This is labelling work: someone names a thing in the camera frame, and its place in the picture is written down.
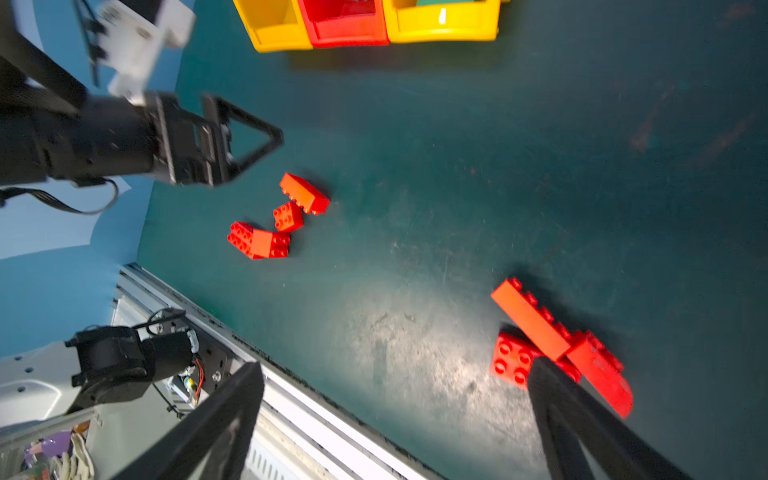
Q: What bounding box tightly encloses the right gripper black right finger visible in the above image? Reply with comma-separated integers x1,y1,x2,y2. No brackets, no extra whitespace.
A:
528,358,690,479

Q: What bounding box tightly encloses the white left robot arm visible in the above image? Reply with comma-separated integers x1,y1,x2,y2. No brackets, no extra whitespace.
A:
1,1,283,190

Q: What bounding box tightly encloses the right yellow storage bin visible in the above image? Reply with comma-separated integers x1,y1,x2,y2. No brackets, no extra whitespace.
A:
382,0,502,44

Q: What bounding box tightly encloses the red square lego brick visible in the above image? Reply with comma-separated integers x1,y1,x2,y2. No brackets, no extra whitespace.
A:
273,202,304,234

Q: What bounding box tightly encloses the red lego brick long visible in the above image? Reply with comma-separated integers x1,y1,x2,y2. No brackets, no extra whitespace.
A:
280,173,330,215

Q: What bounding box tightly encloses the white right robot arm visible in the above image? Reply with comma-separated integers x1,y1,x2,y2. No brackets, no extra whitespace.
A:
1,326,683,479

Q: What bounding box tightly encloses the red lego brick cluster bottom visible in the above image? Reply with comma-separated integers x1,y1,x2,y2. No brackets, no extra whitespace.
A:
489,332,546,391

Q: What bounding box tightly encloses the red lego brick cluster top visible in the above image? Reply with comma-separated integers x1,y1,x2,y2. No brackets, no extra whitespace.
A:
491,278,571,361

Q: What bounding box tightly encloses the aluminium front rail base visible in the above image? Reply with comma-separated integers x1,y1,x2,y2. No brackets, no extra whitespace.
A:
112,264,439,479

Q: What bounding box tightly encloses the red lego brick cluster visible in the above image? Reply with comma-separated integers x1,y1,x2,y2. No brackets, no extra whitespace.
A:
566,332,634,419
491,278,571,361
489,332,546,391

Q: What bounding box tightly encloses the left yellow storage bin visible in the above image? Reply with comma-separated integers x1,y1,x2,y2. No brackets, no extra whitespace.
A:
233,0,313,53

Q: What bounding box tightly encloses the yellow storage bin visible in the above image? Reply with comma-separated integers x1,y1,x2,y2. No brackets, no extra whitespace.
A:
382,0,502,44
233,0,313,53

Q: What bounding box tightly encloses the red storage bin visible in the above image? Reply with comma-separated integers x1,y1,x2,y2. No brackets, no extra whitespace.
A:
298,0,389,48

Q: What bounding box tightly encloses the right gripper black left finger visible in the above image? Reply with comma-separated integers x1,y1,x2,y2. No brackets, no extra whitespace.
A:
115,362,265,479

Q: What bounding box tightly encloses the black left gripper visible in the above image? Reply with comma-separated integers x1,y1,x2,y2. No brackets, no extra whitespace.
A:
1,92,284,186

